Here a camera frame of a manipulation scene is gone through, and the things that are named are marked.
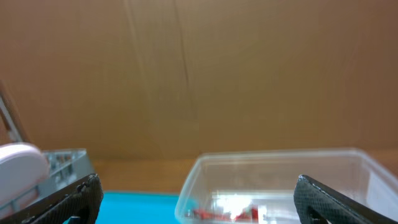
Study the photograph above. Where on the pink round plate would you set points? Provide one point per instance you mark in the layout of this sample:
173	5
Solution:
23	166

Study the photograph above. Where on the clear plastic bin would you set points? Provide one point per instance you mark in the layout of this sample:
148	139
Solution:
228	183

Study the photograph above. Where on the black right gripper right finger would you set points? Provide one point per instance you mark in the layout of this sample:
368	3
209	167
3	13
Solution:
316	202

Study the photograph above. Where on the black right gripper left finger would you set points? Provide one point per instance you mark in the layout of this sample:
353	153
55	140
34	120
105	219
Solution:
79	202

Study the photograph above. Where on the red foil sauce packet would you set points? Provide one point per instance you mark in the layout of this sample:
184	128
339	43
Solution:
249	214

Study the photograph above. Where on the teal plastic tray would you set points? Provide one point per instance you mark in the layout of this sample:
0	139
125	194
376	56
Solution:
137	208

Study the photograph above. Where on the grey dishwasher rack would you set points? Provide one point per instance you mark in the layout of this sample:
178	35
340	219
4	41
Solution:
66	167

